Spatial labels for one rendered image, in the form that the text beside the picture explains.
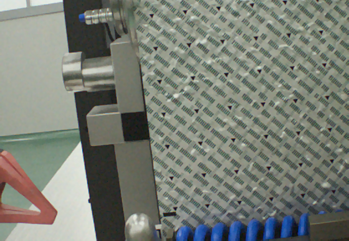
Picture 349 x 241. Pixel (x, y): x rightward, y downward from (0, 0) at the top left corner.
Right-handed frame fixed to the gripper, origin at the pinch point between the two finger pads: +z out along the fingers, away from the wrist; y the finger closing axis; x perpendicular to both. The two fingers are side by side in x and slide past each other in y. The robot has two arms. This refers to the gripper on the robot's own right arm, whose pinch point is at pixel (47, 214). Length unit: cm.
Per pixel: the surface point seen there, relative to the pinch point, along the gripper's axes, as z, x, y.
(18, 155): -75, -169, -503
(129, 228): 7.3, 5.4, 8.5
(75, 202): -1, -19, -57
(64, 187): -4, -21, -68
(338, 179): 23.0, 15.1, 0.9
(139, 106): 3.8, 12.0, -6.4
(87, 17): -4.2, 18.3, -3.4
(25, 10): -123, -74, -555
